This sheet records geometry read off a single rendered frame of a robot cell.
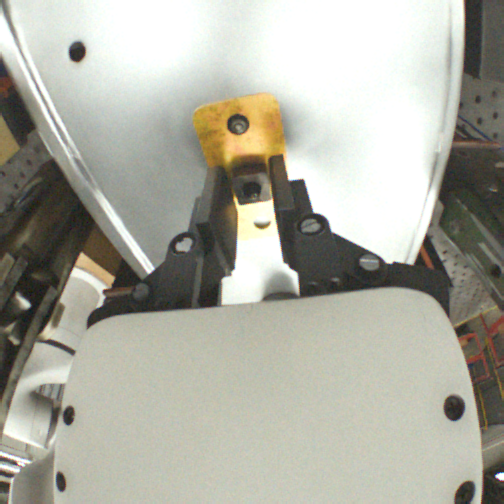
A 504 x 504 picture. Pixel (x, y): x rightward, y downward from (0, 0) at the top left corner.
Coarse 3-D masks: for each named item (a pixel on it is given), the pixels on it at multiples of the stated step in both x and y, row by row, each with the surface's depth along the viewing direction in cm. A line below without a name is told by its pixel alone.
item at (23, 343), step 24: (24, 264) 11; (0, 288) 9; (48, 288) 13; (0, 312) 9; (0, 336) 9; (24, 336) 10; (0, 360) 9; (24, 360) 10; (0, 384) 9; (0, 408) 8; (0, 432) 7
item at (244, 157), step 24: (240, 96) 10; (264, 96) 10; (216, 120) 10; (264, 120) 10; (216, 144) 11; (240, 144) 11; (264, 144) 11; (240, 168) 12; (264, 168) 12; (288, 168) 12; (240, 192) 12; (264, 192) 12; (240, 216) 15
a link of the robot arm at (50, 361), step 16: (32, 352) 41; (48, 352) 41; (64, 352) 44; (32, 368) 37; (48, 368) 39; (64, 368) 42; (32, 384) 36; (16, 400) 30; (32, 400) 33; (48, 400) 37; (16, 416) 28; (32, 416) 31; (48, 416) 34; (16, 432) 27; (32, 432) 29
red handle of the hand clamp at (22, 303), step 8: (16, 288) 11; (24, 288) 11; (16, 296) 10; (24, 296) 11; (32, 296) 12; (8, 304) 10; (16, 304) 10; (24, 304) 11; (32, 304) 12; (8, 312) 10; (16, 312) 11; (24, 312) 11; (0, 320) 10; (8, 320) 10; (16, 320) 11; (0, 328) 10
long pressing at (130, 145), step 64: (0, 0) 4; (64, 0) 5; (128, 0) 6; (192, 0) 6; (256, 0) 7; (320, 0) 6; (384, 0) 6; (448, 0) 5; (64, 64) 8; (128, 64) 8; (192, 64) 9; (256, 64) 9; (320, 64) 9; (384, 64) 8; (448, 64) 7; (64, 128) 10; (128, 128) 11; (192, 128) 11; (320, 128) 11; (384, 128) 11; (448, 128) 10; (128, 192) 13; (192, 192) 14; (320, 192) 14; (384, 192) 13; (128, 256) 17; (256, 256) 18; (384, 256) 18
